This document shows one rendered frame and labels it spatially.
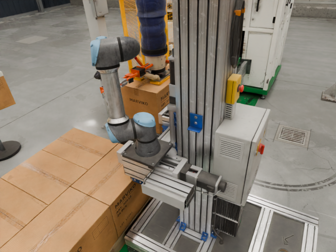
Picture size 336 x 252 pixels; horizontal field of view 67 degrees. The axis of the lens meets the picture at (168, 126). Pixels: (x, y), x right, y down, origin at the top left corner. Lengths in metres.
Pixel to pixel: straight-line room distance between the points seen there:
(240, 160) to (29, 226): 1.43
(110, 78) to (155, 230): 1.30
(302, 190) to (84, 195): 2.04
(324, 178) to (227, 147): 1.90
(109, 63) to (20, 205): 1.34
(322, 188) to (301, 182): 0.19
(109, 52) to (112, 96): 0.21
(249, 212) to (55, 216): 1.48
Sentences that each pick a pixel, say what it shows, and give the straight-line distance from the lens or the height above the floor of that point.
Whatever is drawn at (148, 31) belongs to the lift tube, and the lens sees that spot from 2.11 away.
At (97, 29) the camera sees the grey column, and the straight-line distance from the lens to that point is 3.09.
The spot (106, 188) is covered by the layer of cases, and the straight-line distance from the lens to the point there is 2.02.
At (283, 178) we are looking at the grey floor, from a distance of 2.94.
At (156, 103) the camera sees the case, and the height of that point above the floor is 1.00.
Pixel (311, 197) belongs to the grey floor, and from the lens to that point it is 2.86.
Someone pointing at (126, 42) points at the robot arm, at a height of 1.66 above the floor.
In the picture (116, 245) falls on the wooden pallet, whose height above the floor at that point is 0.10.
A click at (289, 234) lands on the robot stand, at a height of 0.21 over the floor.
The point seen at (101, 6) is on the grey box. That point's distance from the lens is 3.05.
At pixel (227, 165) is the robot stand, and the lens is 1.41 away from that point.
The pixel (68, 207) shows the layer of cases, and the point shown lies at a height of 0.54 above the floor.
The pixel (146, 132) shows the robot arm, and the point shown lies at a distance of 1.37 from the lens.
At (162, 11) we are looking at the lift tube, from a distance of 2.11.
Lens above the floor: 1.99
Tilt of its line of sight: 34 degrees down
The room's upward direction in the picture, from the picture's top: 3 degrees counter-clockwise
